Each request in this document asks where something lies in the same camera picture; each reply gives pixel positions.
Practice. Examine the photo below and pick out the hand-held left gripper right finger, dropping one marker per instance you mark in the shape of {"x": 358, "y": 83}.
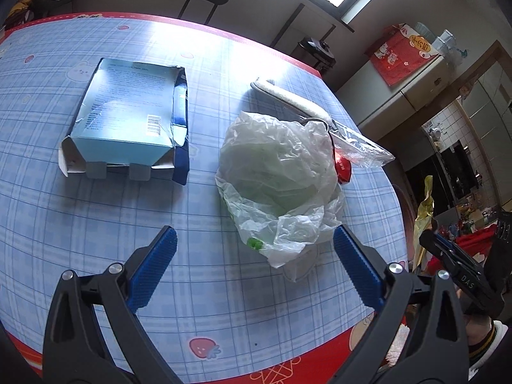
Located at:
{"x": 358, "y": 268}

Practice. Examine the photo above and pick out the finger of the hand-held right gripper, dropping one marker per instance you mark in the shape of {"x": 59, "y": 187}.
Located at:
{"x": 446, "y": 242}
{"x": 434, "y": 246}

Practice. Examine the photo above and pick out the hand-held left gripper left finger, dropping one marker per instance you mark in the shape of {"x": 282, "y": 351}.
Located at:
{"x": 154, "y": 268}

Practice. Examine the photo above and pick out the gold foil wrapper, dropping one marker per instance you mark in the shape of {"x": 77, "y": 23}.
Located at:
{"x": 424, "y": 224}

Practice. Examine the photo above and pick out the red foil wrapper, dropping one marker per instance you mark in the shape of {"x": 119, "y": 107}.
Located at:
{"x": 343, "y": 166}

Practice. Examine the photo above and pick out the translucent plastic bag green print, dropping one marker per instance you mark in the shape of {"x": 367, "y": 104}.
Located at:
{"x": 272, "y": 160}

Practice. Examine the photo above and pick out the blue cardboard box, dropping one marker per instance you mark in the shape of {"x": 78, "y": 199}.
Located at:
{"x": 120, "y": 108}

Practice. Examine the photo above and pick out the person's right forearm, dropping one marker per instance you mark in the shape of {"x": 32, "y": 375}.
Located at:
{"x": 496, "y": 340}

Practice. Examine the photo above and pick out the black oven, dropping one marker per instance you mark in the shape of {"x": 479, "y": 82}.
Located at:
{"x": 444, "y": 176}

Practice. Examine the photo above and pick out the clear plastic wrapper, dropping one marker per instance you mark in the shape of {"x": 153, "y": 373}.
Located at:
{"x": 360, "y": 144}

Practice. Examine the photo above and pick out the white fridge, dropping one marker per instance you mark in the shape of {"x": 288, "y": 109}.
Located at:
{"x": 400, "y": 104}

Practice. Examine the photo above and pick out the red printed cloth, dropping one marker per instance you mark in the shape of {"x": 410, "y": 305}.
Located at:
{"x": 396, "y": 56}

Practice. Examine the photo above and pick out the white storage boxes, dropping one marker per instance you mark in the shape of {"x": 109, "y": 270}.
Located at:
{"x": 446, "y": 40}

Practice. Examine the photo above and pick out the yellow snack bags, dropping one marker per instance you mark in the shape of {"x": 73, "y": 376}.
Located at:
{"x": 22, "y": 4}

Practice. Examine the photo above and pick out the kitchen wall cabinets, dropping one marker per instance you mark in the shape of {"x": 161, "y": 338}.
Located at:
{"x": 494, "y": 96}

